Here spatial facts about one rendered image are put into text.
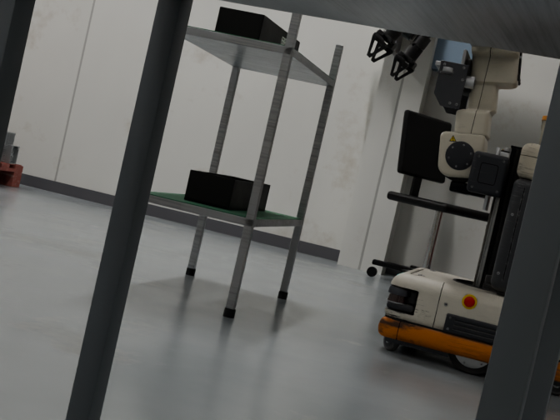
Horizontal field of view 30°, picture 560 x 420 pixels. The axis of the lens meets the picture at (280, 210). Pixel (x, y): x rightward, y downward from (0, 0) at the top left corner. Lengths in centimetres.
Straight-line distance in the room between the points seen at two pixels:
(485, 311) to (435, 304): 17
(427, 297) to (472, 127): 64
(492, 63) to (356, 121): 345
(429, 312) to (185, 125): 418
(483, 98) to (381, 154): 313
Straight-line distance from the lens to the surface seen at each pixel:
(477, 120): 381
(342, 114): 726
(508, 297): 104
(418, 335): 362
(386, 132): 695
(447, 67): 382
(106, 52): 778
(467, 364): 364
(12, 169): 744
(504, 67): 386
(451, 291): 362
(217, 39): 365
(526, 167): 363
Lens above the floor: 54
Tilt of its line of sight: 2 degrees down
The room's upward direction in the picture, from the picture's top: 13 degrees clockwise
